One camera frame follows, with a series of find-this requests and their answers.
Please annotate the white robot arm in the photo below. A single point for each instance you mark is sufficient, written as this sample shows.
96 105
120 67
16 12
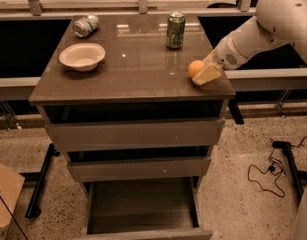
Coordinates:
241 199

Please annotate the open grey bottom drawer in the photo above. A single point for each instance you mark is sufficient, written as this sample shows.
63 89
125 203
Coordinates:
145 209

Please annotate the orange fruit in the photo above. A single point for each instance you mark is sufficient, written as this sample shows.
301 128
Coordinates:
195 67

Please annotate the upright green soda can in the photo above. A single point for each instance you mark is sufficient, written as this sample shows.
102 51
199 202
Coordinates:
175 30

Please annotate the black left table leg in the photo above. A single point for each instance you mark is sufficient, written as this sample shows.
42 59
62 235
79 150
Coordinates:
33 209

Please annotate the grey middle drawer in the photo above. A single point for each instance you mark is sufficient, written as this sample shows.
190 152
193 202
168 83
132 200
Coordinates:
138 169

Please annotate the grey drawer cabinet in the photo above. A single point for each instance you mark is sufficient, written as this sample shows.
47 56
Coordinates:
140 80

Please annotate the white paper bowl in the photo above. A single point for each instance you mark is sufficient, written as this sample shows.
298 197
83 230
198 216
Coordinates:
82 57

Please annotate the lying silver green soda can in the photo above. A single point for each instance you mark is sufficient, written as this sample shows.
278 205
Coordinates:
85 25

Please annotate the black table leg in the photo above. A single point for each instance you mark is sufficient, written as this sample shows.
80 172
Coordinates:
33 209
287 151

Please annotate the black right table leg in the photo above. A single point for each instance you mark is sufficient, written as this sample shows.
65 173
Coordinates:
287 151

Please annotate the cardboard box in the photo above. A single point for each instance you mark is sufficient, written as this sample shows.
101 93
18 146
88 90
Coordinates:
11 184

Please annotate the grey top drawer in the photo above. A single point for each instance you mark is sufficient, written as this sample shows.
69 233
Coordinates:
73 137

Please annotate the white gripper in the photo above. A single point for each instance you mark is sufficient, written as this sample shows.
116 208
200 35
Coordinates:
225 57

